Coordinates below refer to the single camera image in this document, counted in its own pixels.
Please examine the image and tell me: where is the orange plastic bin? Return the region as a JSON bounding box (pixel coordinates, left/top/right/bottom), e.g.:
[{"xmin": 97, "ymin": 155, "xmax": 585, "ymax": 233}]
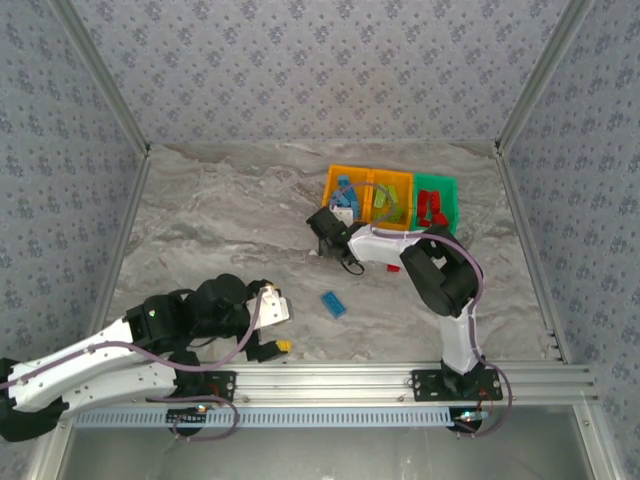
[
  {"xmin": 367, "ymin": 168, "xmax": 416, "ymax": 232},
  {"xmin": 321, "ymin": 164, "xmax": 374, "ymax": 229}
]

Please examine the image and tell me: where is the grey metal panel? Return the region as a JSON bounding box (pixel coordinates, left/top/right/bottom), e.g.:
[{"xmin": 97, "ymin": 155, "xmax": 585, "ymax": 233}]
[{"xmin": 59, "ymin": 427, "xmax": 596, "ymax": 480}]

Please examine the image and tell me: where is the green plastic bin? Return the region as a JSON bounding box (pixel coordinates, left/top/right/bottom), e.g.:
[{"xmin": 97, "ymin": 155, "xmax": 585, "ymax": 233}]
[{"xmin": 409, "ymin": 172, "xmax": 460, "ymax": 236}]

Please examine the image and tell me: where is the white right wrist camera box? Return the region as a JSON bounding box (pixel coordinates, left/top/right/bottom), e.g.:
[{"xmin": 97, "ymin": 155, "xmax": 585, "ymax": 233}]
[{"xmin": 329, "ymin": 203, "xmax": 357, "ymax": 225}]

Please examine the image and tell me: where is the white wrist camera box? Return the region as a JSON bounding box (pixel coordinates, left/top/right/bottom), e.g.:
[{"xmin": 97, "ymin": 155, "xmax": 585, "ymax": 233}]
[
  {"xmin": 329, "ymin": 203, "xmax": 357, "ymax": 225},
  {"xmin": 248, "ymin": 285, "xmax": 295, "ymax": 329}
]

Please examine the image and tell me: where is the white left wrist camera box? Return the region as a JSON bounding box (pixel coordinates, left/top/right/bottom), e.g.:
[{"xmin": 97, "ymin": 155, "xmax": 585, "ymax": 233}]
[{"xmin": 248, "ymin": 285, "xmax": 295, "ymax": 329}]

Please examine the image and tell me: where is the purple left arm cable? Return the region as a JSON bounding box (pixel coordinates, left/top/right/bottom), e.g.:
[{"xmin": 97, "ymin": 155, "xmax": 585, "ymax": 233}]
[{"xmin": 0, "ymin": 294, "xmax": 241, "ymax": 444}]

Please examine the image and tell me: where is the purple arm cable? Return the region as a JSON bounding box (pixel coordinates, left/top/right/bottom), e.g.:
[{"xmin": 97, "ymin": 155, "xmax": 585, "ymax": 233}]
[
  {"xmin": 339, "ymin": 182, "xmax": 516, "ymax": 439},
  {"xmin": 0, "ymin": 294, "xmax": 241, "ymax": 444}
]

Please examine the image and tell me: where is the aluminium front frame rail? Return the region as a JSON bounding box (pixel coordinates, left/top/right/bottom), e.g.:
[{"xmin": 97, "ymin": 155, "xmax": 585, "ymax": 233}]
[{"xmin": 53, "ymin": 363, "xmax": 600, "ymax": 405}]

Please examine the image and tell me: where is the light blue slotted cable duct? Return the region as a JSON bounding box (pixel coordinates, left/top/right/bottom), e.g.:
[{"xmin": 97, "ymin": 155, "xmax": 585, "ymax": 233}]
[{"xmin": 73, "ymin": 406, "xmax": 455, "ymax": 429}]

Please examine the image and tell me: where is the black bracket with LED board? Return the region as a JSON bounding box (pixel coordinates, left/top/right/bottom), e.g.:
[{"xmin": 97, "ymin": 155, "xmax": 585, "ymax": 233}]
[
  {"xmin": 166, "ymin": 405, "xmax": 209, "ymax": 432},
  {"xmin": 449, "ymin": 407, "xmax": 494, "ymax": 436}
]

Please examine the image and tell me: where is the aluminium side table rail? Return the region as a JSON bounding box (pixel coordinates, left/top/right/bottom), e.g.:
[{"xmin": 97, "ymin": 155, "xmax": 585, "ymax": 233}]
[
  {"xmin": 74, "ymin": 147, "xmax": 154, "ymax": 369},
  {"xmin": 494, "ymin": 147, "xmax": 572, "ymax": 364}
]

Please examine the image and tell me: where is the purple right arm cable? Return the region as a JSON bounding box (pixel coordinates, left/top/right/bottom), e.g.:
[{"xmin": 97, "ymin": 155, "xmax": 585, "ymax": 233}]
[{"xmin": 339, "ymin": 182, "xmax": 516, "ymax": 439}]

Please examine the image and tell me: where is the aluminium lower frame leg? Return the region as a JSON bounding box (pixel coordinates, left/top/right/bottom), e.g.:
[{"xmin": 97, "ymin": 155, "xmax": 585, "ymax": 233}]
[
  {"xmin": 24, "ymin": 407, "xmax": 76, "ymax": 480},
  {"xmin": 572, "ymin": 404, "xmax": 624, "ymax": 480}
]

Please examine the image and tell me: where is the aluminium upright frame post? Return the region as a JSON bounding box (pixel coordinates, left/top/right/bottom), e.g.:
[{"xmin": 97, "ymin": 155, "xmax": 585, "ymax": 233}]
[
  {"xmin": 493, "ymin": 0, "xmax": 597, "ymax": 154},
  {"xmin": 49, "ymin": 0, "xmax": 152, "ymax": 154}
]

